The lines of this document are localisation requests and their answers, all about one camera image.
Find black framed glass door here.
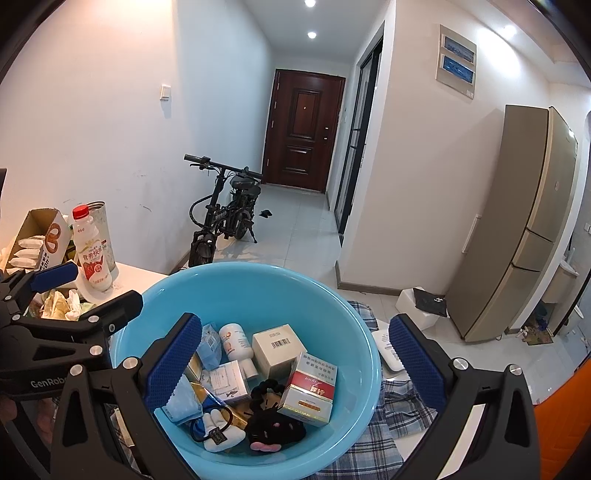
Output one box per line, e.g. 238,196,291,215
333,34,384,236

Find red and white box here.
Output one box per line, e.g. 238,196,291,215
277,352,340,428

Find light blue packet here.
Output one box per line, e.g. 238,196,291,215
196,324,221,370

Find white washbasin cabinet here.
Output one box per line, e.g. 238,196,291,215
542,258,580,303

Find orange padded panel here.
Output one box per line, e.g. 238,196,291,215
533,364,591,480

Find white flat device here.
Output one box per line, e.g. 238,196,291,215
376,330,409,374

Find white and blue box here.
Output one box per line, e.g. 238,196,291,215
203,360,251,407

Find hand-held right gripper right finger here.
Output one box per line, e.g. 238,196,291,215
388,313,542,480

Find light blue soft pack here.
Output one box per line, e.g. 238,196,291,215
164,374,204,425

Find light blue plastic basin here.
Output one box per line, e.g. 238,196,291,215
110,263,383,480

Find blue plaid cloth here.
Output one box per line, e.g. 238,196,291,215
318,300,439,480

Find white medicine bottle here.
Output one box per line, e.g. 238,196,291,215
218,323,254,361

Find metal can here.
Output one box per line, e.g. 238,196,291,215
88,200,112,259

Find white plush glove hair tie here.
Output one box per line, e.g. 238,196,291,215
191,406,247,455

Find gold packet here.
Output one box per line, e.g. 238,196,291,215
191,383,252,422

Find white square box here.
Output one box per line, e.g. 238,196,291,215
252,324,306,380

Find red capped milk bottle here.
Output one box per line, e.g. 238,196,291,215
71,204,114,292

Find beige refrigerator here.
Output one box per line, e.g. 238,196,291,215
445,104,580,343

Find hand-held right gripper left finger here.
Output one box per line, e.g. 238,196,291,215
50,313,204,480

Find crumpled wrappers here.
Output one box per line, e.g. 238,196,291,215
39,288,95,321

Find white bin with black bag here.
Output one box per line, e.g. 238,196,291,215
396,287,450,330

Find cardboard scraps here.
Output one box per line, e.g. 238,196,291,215
522,323,555,346

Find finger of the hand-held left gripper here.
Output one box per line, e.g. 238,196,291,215
14,291,144,352
0,261,81,320

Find wall electrical panel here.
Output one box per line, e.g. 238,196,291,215
436,24,477,99

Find cardboard box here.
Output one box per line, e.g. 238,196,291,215
9,209,75,271

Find black electric bike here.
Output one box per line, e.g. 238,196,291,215
184,154,263,268

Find dark brown entrance door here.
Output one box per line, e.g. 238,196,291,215
262,69,346,193

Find stack of white packets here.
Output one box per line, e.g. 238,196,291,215
9,235,47,269

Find black plush hair clip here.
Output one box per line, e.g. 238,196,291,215
245,379,306,455

